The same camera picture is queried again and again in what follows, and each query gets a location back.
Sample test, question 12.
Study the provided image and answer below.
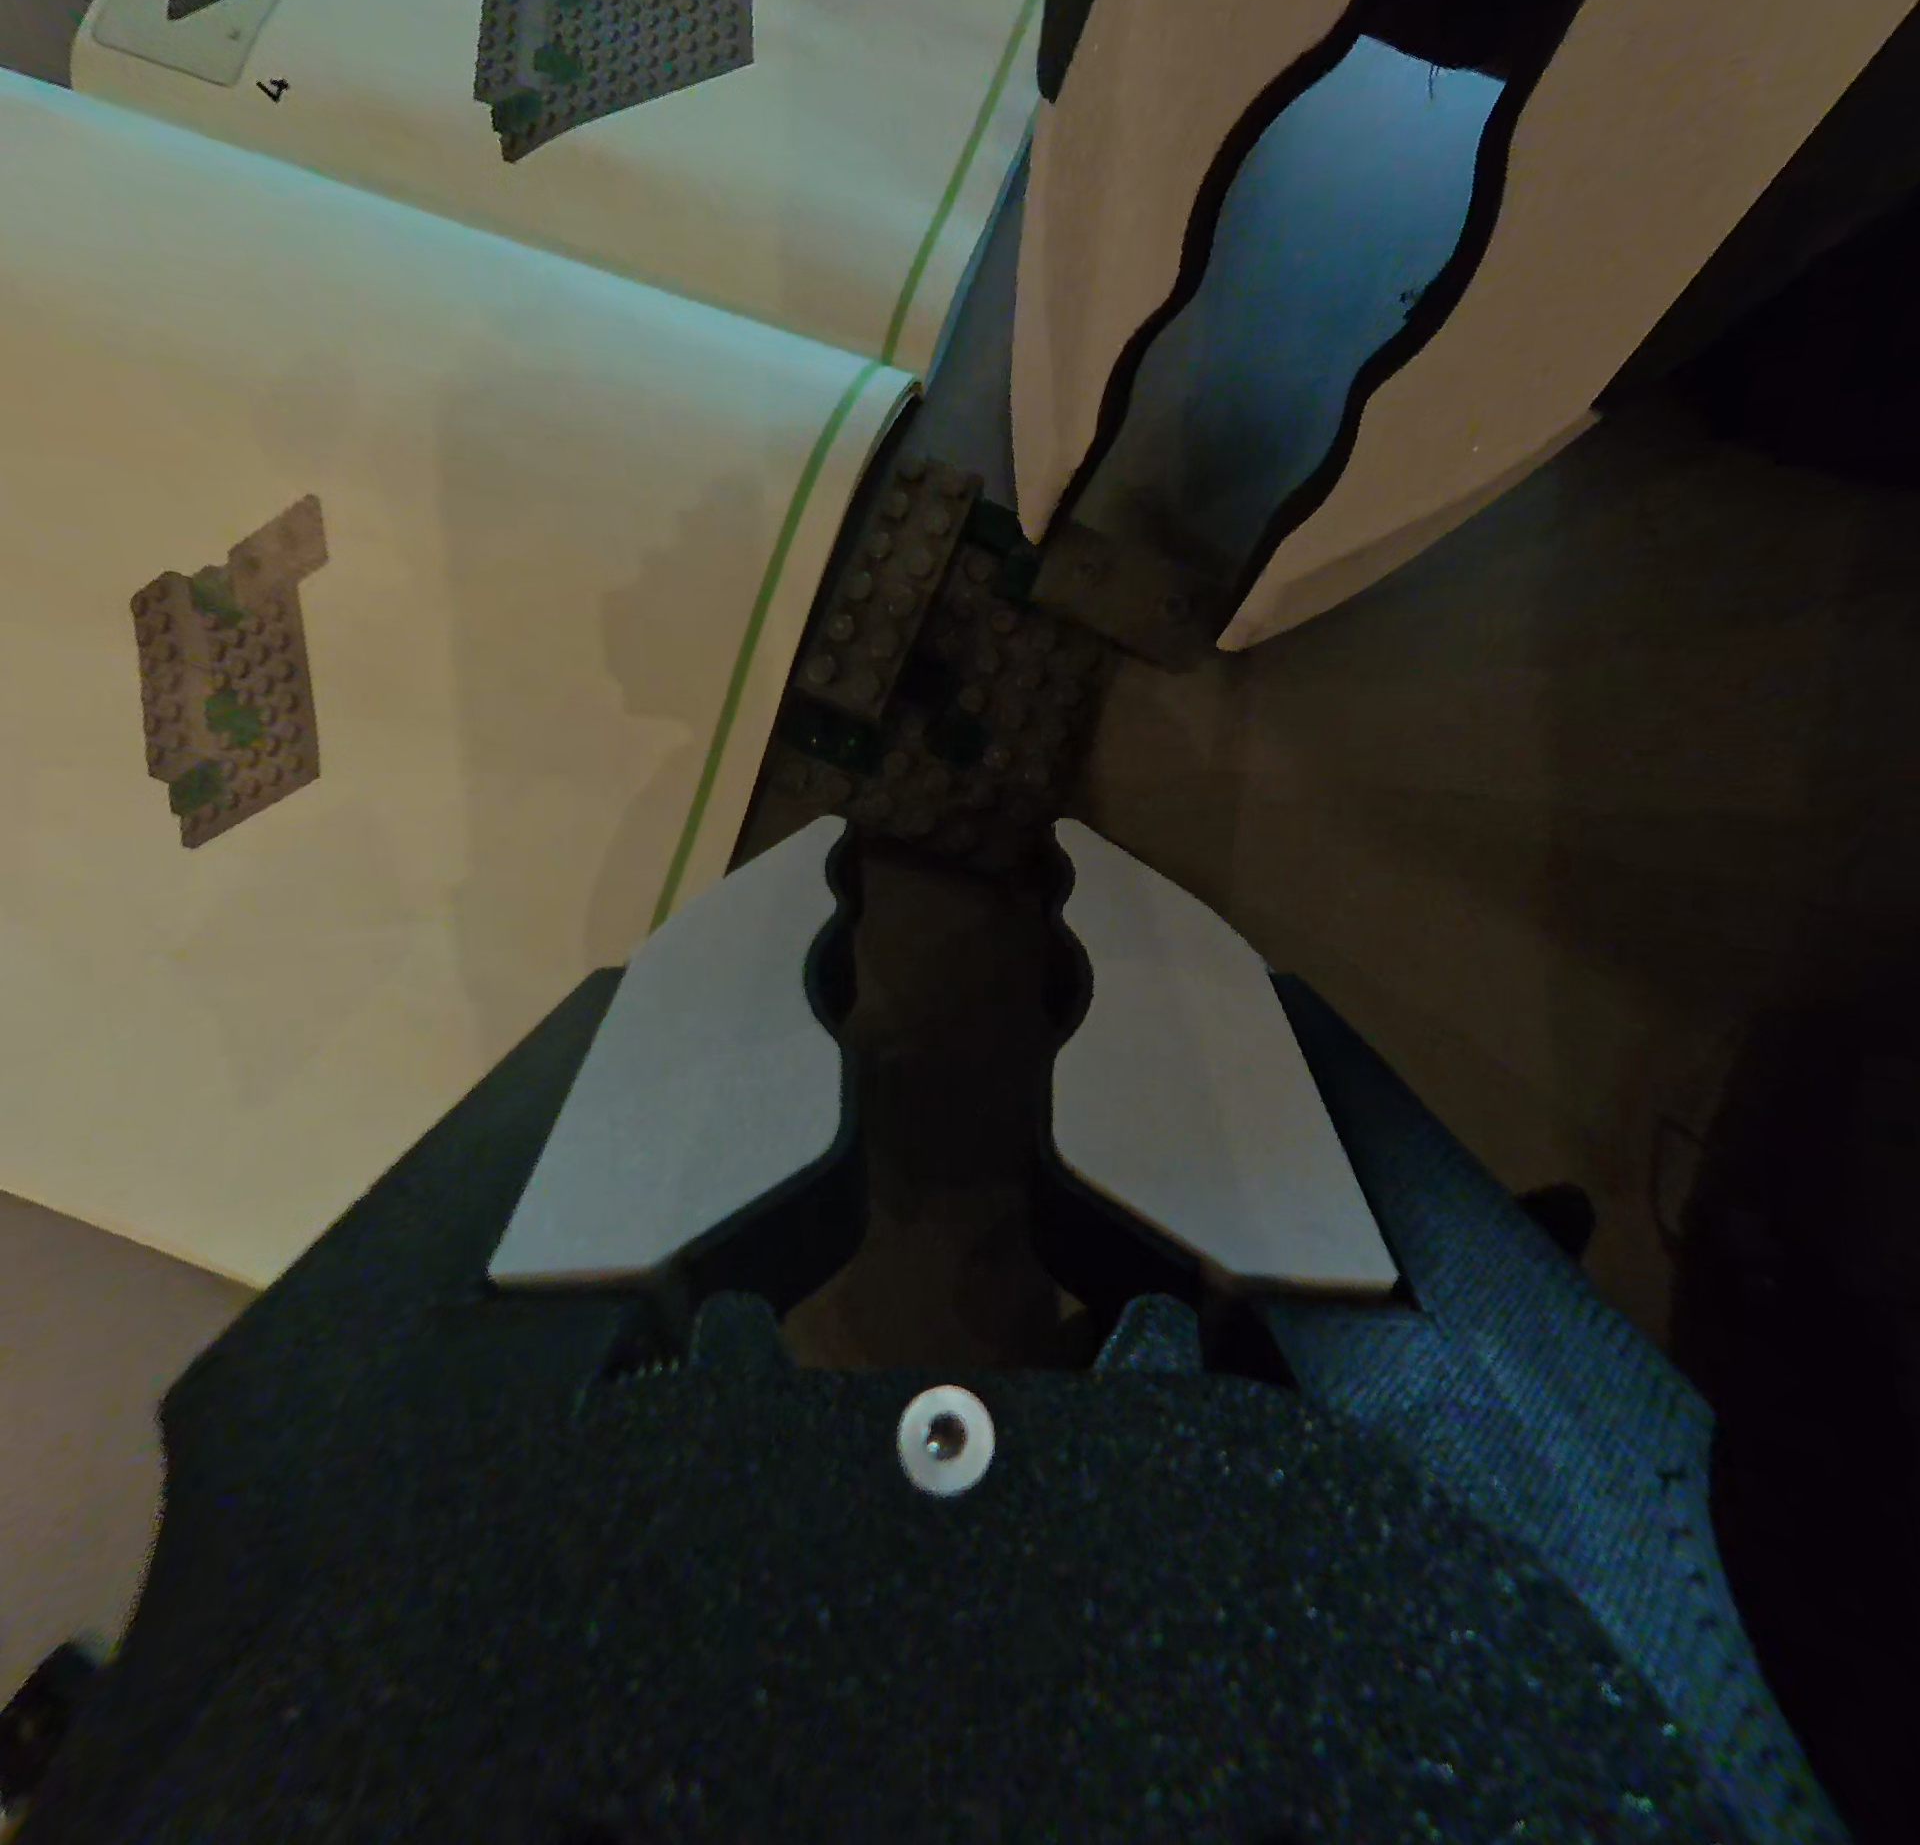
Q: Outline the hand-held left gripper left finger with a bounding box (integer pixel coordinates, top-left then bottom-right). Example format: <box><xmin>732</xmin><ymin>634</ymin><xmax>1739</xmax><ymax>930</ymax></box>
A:
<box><xmin>486</xmin><ymin>815</ymin><xmax>867</xmax><ymax>1322</ymax></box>

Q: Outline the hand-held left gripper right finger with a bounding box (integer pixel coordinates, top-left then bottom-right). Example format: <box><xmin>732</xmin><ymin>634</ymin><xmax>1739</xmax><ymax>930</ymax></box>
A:
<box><xmin>1041</xmin><ymin>822</ymin><xmax>1404</xmax><ymax>1298</ymax></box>

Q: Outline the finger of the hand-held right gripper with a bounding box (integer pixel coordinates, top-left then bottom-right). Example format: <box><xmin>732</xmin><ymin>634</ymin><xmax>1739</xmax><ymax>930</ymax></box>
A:
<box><xmin>1012</xmin><ymin>0</ymin><xmax>1389</xmax><ymax>533</ymax></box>
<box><xmin>1216</xmin><ymin>0</ymin><xmax>1920</xmax><ymax>651</ymax></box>

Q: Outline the grey brick baseplate assembly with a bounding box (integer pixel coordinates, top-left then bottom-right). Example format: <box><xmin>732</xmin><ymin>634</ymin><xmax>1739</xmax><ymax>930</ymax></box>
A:
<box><xmin>771</xmin><ymin>451</ymin><xmax>1125</xmax><ymax>870</ymax></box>

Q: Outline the brick instruction booklet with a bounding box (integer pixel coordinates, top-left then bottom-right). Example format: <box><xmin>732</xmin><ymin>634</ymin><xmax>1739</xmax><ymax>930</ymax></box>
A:
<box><xmin>0</xmin><ymin>0</ymin><xmax>1047</xmax><ymax>1289</ymax></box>

